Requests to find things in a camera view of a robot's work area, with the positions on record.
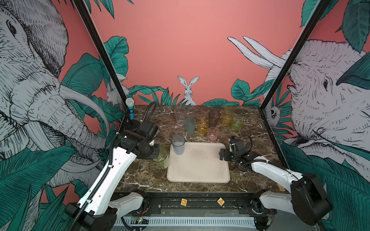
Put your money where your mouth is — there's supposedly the grey-blue translucent glass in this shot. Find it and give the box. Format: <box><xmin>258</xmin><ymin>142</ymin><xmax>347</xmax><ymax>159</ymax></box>
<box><xmin>172</xmin><ymin>135</ymin><xmax>186</xmax><ymax>155</ymax></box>

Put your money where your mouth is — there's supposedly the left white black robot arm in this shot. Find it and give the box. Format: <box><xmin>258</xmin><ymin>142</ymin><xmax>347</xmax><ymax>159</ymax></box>
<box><xmin>66</xmin><ymin>130</ymin><xmax>160</xmax><ymax>231</ymax></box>

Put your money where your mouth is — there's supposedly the clear tall glass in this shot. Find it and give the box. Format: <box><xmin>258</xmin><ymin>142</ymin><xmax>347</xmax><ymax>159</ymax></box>
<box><xmin>174</xmin><ymin>106</ymin><xmax>187</xmax><ymax>126</ymax></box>

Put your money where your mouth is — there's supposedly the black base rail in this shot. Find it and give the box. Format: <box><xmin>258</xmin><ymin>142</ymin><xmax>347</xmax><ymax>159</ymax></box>
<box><xmin>109</xmin><ymin>192</ymin><xmax>316</xmax><ymax>218</ymax></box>

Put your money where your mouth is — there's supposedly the green short glass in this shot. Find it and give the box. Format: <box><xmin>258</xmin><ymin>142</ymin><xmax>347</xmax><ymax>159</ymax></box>
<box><xmin>230</xmin><ymin>115</ymin><xmax>244</xmax><ymax>131</ymax></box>

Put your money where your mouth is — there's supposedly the orange square tag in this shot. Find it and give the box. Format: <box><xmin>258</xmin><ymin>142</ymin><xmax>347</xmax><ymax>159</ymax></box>
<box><xmin>181</xmin><ymin>198</ymin><xmax>188</xmax><ymax>206</ymax></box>

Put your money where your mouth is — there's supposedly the black frame post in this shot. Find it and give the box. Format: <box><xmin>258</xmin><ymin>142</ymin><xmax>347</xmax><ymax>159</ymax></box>
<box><xmin>259</xmin><ymin>0</ymin><xmax>330</xmax><ymax>111</ymax></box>
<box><xmin>73</xmin><ymin>0</ymin><xmax>128</xmax><ymax>111</ymax></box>

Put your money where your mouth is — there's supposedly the pink short glass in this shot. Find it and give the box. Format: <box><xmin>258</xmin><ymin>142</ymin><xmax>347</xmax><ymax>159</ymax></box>
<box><xmin>207</xmin><ymin>127</ymin><xmax>220</xmax><ymax>142</ymax></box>

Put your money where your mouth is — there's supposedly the beige rectangular tray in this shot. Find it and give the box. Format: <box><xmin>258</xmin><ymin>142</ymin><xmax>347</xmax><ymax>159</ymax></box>
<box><xmin>167</xmin><ymin>142</ymin><xmax>230</xmax><ymax>183</ymax></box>

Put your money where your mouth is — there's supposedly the dark smoky tall glass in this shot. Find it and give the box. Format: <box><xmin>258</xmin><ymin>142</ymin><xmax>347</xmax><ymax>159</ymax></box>
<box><xmin>208</xmin><ymin>110</ymin><xmax>220</xmax><ymax>127</ymax></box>

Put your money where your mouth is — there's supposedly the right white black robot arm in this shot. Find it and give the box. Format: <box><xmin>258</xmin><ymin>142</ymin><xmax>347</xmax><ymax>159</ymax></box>
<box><xmin>219</xmin><ymin>136</ymin><xmax>333</xmax><ymax>226</ymax></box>

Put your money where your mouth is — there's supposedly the amber short glass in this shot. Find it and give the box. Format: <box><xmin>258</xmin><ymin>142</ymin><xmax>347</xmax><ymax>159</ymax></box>
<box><xmin>197</xmin><ymin>119</ymin><xmax>209</xmax><ymax>136</ymax></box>

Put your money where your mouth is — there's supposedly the yellow tall glass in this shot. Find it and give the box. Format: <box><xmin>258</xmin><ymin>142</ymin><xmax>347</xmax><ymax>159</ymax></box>
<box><xmin>222</xmin><ymin>106</ymin><xmax>236</xmax><ymax>127</ymax></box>

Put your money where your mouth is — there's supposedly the right black frame post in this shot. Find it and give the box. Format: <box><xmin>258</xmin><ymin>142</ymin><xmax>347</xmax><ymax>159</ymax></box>
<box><xmin>259</xmin><ymin>0</ymin><xmax>330</xmax><ymax>111</ymax></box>

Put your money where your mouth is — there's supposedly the toy microphone on black stand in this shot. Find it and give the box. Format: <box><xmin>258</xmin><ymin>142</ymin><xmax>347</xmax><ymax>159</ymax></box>
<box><xmin>125</xmin><ymin>98</ymin><xmax>140</xmax><ymax>131</ymax></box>

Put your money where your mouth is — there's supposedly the left black frame post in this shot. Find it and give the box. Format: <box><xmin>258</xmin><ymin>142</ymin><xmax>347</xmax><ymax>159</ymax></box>
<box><xmin>73</xmin><ymin>0</ymin><xmax>128</xmax><ymax>111</ymax></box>

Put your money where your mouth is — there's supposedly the teal frosted glass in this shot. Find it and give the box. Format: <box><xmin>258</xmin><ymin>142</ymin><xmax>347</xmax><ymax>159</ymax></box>
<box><xmin>185</xmin><ymin>116</ymin><xmax>197</xmax><ymax>134</ymax></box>

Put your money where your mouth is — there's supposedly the light green translucent glass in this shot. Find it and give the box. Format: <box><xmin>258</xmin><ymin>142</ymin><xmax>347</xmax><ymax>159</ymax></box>
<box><xmin>153</xmin><ymin>145</ymin><xmax>169</xmax><ymax>169</ymax></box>

